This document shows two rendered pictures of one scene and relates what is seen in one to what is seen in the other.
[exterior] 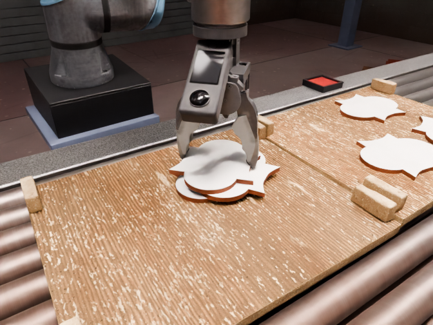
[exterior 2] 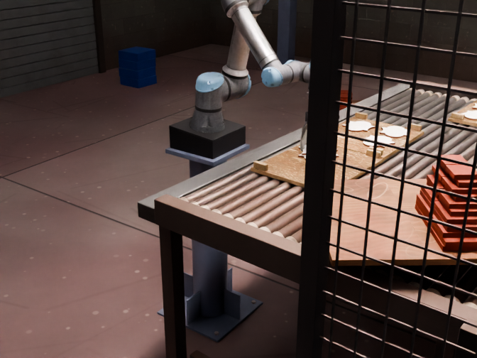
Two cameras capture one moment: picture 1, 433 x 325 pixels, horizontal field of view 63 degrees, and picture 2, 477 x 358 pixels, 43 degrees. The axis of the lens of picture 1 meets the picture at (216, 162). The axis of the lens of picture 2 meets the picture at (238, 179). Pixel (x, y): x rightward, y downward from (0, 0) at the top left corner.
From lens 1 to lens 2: 200 cm
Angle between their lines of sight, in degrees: 18
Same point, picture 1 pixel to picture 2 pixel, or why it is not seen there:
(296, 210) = (350, 160)
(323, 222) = (360, 160)
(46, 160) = (237, 162)
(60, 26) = (211, 101)
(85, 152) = (248, 158)
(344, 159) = (358, 145)
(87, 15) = (223, 94)
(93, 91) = (224, 133)
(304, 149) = (341, 144)
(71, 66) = (212, 121)
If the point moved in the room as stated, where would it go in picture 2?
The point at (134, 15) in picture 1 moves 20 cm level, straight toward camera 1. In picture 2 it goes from (240, 91) to (265, 103)
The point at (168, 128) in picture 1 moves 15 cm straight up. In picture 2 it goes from (272, 145) to (273, 111)
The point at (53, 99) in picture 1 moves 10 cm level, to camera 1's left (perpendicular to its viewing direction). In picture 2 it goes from (211, 138) to (188, 140)
